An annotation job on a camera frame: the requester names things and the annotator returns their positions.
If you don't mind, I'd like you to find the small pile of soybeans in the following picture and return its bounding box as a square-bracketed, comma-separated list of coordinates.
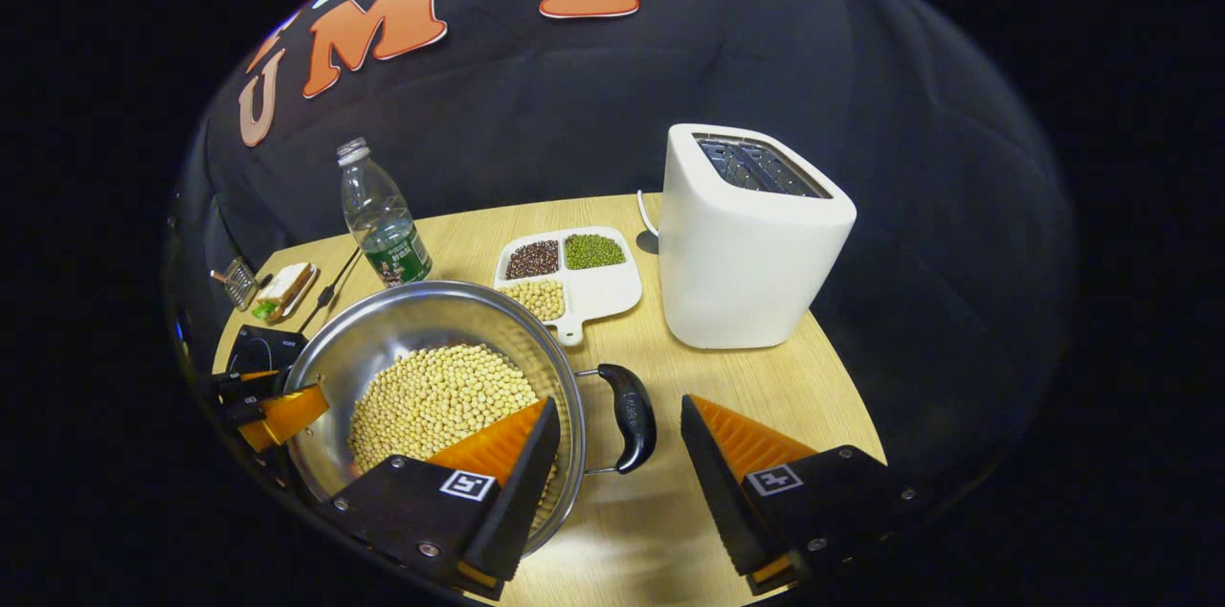
[505, 280, 567, 322]

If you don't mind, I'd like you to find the large heap of soybeans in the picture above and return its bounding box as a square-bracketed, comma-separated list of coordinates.
[346, 344, 542, 476]

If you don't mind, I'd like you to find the pile of dark red beans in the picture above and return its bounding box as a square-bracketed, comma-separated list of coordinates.
[505, 240, 561, 281]

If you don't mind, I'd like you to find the black backdrop cloth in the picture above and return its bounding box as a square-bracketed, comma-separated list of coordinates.
[163, 0, 1078, 531]

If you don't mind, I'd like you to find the pile of green mung beans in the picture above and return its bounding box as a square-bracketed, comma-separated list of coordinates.
[564, 234, 627, 270]

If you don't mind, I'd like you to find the small wire basket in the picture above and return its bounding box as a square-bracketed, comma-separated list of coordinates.
[211, 256, 260, 312]

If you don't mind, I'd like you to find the sandwich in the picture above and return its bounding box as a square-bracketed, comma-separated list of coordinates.
[254, 262, 315, 321]

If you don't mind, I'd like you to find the white divided tray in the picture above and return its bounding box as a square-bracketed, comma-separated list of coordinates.
[493, 226, 643, 347]

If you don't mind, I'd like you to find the black induction cooktop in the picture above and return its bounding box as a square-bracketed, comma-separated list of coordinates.
[228, 325, 309, 376]

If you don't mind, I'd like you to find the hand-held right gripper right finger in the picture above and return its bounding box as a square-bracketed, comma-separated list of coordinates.
[679, 393, 920, 596]

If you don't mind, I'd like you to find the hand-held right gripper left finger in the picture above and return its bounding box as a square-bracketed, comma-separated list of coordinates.
[321, 396, 563, 600]

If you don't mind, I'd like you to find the white toaster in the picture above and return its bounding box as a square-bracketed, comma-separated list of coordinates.
[658, 124, 858, 350]

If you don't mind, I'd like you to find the small white plate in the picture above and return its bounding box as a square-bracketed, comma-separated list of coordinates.
[252, 264, 321, 324]

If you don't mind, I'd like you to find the black power cable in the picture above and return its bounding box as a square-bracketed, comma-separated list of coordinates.
[299, 248, 363, 333]

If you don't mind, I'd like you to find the stainless steel pot black handle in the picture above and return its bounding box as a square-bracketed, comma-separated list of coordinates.
[283, 280, 658, 558]

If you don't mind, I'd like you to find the clear plastic water bottle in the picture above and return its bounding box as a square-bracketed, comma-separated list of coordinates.
[336, 137, 434, 289]

